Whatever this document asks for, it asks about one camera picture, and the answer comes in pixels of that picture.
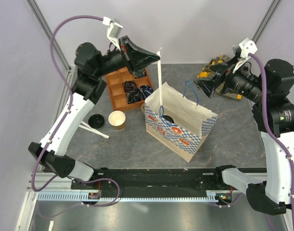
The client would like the black patterned rolled sock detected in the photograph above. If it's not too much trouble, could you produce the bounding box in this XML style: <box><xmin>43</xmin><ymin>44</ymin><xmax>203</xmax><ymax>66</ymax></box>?
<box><xmin>126</xmin><ymin>89</ymin><xmax>141</xmax><ymax>104</ymax></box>

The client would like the checkered paper takeout bag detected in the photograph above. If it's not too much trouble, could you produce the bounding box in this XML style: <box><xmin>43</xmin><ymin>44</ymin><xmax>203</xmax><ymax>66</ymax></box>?
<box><xmin>144</xmin><ymin>82</ymin><xmax>218</xmax><ymax>162</ymax></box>

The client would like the grey slotted cable duct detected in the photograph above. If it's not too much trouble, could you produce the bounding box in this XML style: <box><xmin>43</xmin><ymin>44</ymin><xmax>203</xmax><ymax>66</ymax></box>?
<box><xmin>37</xmin><ymin>190</ymin><xmax>219</xmax><ymax>202</ymax></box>

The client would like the camouflage cloth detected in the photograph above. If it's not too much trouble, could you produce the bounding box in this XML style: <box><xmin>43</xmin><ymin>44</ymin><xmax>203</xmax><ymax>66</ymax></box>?
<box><xmin>197</xmin><ymin>55</ymin><xmax>242</xmax><ymax>101</ymax></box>

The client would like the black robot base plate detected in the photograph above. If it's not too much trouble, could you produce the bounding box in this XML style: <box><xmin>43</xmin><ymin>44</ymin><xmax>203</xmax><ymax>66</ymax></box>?
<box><xmin>71</xmin><ymin>168</ymin><xmax>234</xmax><ymax>198</ymax></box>

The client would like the green blue rolled sock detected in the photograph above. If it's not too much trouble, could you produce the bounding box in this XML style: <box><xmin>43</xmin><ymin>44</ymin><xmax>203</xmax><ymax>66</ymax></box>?
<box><xmin>133</xmin><ymin>69</ymin><xmax>147</xmax><ymax>78</ymax></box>

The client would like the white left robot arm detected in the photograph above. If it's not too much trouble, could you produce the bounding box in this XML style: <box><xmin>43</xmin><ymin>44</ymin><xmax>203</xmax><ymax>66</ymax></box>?
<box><xmin>28</xmin><ymin>36</ymin><xmax>160</xmax><ymax>189</ymax></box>

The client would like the blue striped rolled sock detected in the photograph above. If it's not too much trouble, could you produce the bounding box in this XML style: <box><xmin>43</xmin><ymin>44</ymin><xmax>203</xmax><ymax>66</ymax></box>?
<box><xmin>140</xmin><ymin>85</ymin><xmax>154</xmax><ymax>100</ymax></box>

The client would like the paper cup near tray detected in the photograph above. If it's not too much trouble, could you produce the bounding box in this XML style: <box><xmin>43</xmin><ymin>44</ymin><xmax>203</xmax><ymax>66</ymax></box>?
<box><xmin>108</xmin><ymin>111</ymin><xmax>126</xmax><ymax>130</ymax></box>

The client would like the dark rolled sock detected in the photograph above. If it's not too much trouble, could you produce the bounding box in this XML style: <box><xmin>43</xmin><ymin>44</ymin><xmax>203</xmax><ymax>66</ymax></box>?
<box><xmin>123</xmin><ymin>80</ymin><xmax>137</xmax><ymax>92</ymax></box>

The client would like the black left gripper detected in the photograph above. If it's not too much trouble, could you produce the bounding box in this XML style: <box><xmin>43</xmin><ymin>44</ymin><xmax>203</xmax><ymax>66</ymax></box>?
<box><xmin>95</xmin><ymin>36</ymin><xmax>161</xmax><ymax>78</ymax></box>

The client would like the aluminium frame rail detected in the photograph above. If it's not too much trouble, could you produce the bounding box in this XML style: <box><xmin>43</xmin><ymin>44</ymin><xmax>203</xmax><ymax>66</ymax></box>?
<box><xmin>26</xmin><ymin>172</ymin><xmax>268</xmax><ymax>193</ymax></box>

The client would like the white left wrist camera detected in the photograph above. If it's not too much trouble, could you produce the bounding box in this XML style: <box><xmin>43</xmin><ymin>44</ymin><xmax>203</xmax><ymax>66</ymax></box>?
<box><xmin>102</xmin><ymin>17</ymin><xmax>123</xmax><ymax>50</ymax></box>

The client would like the orange compartment tray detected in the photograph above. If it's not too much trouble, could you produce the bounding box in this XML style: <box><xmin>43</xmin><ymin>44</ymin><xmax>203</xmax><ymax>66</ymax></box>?
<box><xmin>105</xmin><ymin>67</ymin><xmax>153</xmax><ymax>112</ymax></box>

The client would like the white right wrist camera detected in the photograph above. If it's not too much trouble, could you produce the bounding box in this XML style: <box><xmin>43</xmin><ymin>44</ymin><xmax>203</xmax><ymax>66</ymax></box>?
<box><xmin>233</xmin><ymin>38</ymin><xmax>257</xmax><ymax>73</ymax></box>

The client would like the cardboard cup carrier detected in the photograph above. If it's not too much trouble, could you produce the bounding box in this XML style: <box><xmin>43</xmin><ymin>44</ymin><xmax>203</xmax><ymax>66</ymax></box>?
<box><xmin>141</xmin><ymin>103</ymin><xmax>145</xmax><ymax>114</ymax></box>

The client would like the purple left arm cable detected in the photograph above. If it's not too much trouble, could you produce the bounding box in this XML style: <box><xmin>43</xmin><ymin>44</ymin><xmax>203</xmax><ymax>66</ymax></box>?
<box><xmin>31</xmin><ymin>15</ymin><xmax>121</xmax><ymax>218</ymax></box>

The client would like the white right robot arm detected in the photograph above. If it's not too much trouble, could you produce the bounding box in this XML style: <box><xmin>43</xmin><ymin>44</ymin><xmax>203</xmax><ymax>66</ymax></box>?
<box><xmin>195</xmin><ymin>59</ymin><xmax>294</xmax><ymax>215</ymax></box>

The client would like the black plastic cup lid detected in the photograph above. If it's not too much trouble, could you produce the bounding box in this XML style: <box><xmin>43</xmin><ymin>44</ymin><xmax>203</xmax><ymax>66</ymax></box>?
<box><xmin>88</xmin><ymin>114</ymin><xmax>105</xmax><ymax>129</ymax></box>

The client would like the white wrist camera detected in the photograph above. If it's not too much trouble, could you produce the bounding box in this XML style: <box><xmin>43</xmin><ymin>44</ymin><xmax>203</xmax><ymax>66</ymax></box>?
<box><xmin>233</xmin><ymin>38</ymin><xmax>257</xmax><ymax>73</ymax></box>
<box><xmin>102</xmin><ymin>17</ymin><xmax>123</xmax><ymax>50</ymax></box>

